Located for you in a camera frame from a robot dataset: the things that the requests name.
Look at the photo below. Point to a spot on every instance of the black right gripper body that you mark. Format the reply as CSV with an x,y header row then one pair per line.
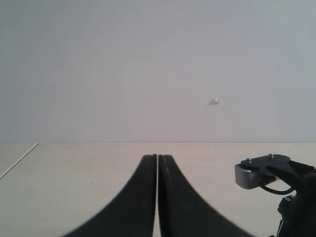
x,y
298,212

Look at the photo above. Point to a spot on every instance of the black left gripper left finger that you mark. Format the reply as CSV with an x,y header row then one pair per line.
x,y
131,213

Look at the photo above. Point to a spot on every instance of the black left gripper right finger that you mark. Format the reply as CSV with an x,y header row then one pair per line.
x,y
183,212

